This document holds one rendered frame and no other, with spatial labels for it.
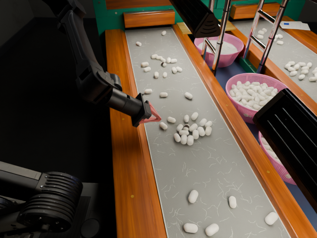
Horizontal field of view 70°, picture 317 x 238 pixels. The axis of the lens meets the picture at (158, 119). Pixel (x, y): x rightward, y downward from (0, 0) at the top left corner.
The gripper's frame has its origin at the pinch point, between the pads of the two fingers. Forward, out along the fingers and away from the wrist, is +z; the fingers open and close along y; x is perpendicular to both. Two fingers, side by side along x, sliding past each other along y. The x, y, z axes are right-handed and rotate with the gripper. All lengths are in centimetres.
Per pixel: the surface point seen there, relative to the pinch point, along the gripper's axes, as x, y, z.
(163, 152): 5.2, -9.2, 4.3
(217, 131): -8.1, -3.7, 20.3
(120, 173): 12.5, -15.8, -8.6
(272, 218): -10.8, -36.3, 19.9
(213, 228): -0.8, -35.6, 7.9
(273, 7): -60, 80, 67
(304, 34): -60, 57, 79
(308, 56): -51, 37, 72
